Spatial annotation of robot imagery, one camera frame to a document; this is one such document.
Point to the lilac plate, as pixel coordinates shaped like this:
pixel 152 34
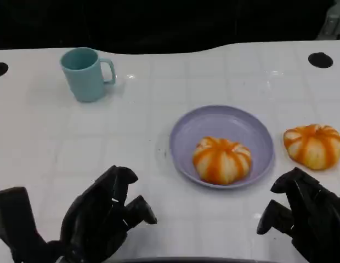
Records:
pixel 219 123

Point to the pale green mug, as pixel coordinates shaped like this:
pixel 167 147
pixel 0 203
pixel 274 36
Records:
pixel 85 82

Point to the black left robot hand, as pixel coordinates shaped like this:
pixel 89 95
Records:
pixel 93 213

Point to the grey metal rack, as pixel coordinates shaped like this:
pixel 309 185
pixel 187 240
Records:
pixel 333 22

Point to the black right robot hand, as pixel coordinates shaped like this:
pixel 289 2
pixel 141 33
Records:
pixel 318 222

